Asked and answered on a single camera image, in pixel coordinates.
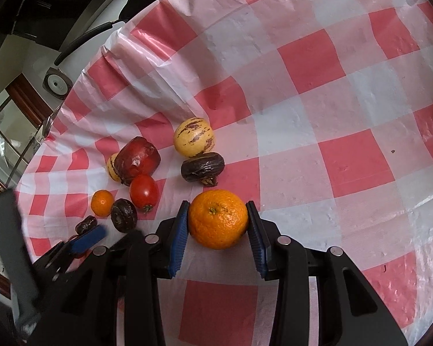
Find dark wrinkled fruit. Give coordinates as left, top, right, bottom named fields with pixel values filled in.
left=111, top=198, right=137, bottom=234
left=75, top=216, right=98, bottom=235
left=180, top=152, right=225, bottom=187

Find medium orange mandarin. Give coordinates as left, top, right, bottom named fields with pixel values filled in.
left=90, top=190, right=115, bottom=218

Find small red tomato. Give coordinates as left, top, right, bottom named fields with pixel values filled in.
left=130, top=174, right=159, bottom=213

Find small orange mandarin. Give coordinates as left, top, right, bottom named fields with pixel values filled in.
left=188, top=189, right=249, bottom=250

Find yellow striped melon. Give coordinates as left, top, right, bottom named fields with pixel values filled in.
left=173, top=117, right=216, bottom=158
left=106, top=153, right=122, bottom=183

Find dark red wrinkled apple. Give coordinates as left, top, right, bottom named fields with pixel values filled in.
left=113, top=137, right=161, bottom=186

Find large red tomato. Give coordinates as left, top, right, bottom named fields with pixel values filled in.
left=67, top=235, right=80, bottom=246

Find black frying pan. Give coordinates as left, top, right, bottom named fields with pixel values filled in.
left=54, top=21, right=116, bottom=66

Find red white checkered tablecloth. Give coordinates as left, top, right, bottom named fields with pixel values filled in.
left=17, top=0, right=433, bottom=345

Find round wall clock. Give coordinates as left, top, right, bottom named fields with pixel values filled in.
left=43, top=67, right=72, bottom=101

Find wooden door frame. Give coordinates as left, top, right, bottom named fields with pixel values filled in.
left=5, top=74, right=53, bottom=127

